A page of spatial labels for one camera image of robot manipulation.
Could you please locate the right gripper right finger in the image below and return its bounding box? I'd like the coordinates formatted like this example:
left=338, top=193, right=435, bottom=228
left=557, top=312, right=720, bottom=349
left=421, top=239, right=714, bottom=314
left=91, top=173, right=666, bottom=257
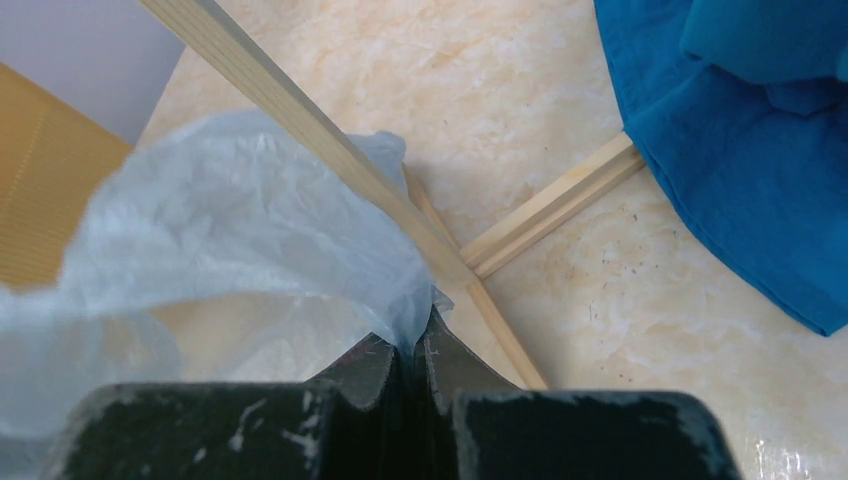
left=415, top=313, right=741, bottom=479

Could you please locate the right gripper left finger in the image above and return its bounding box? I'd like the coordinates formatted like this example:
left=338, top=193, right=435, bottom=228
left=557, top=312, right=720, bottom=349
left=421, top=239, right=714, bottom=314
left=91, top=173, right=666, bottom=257
left=41, top=334, right=398, bottom=479

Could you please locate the blue plastic trash bag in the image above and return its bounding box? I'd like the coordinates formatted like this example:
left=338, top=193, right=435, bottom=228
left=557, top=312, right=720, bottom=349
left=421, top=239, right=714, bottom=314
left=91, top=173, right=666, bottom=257
left=1, top=110, right=452, bottom=479

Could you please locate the yellow mesh trash bin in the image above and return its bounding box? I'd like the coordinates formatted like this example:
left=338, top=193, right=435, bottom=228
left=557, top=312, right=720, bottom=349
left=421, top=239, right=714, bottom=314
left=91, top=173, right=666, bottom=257
left=1, top=65, right=133, bottom=290

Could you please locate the wooden clothes rack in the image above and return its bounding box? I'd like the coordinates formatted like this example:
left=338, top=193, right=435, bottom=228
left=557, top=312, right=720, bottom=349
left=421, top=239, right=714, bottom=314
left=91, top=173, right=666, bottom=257
left=143, top=1, right=644, bottom=389

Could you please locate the blue t-shirt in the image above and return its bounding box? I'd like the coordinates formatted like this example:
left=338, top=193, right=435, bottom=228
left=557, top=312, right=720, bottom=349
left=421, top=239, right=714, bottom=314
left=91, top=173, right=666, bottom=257
left=594, top=1, right=847, bottom=336

